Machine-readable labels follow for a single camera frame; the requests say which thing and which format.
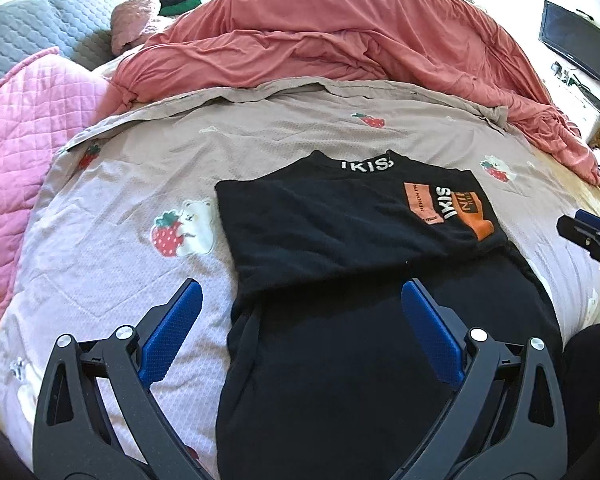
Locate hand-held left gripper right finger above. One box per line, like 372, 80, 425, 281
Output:
389, 278, 569, 480

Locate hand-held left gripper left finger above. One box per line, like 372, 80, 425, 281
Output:
31, 279, 217, 480

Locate mauve ruffled pillow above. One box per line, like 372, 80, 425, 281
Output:
111, 0, 161, 56

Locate salmon red duvet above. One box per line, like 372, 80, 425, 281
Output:
111, 0, 600, 186

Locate black flat-screen television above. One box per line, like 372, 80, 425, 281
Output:
539, 0, 600, 85

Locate grey quilted blanket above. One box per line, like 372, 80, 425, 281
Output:
0, 0, 126, 93

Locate grey cartoon-print bed sheet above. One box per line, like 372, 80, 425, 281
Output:
0, 77, 600, 480

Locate green and black clothes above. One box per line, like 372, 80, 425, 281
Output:
159, 0, 206, 16

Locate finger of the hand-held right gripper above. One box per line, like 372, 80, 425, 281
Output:
556, 216, 600, 253
574, 209, 600, 235

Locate bed with cream mattress cover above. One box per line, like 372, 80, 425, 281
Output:
525, 150, 600, 301

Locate black long-sleeve shirt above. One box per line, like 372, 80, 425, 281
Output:
215, 149, 563, 480

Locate pink quilted blanket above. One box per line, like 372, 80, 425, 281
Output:
0, 47, 113, 321

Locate white television cabinet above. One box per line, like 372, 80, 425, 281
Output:
550, 60, 600, 146

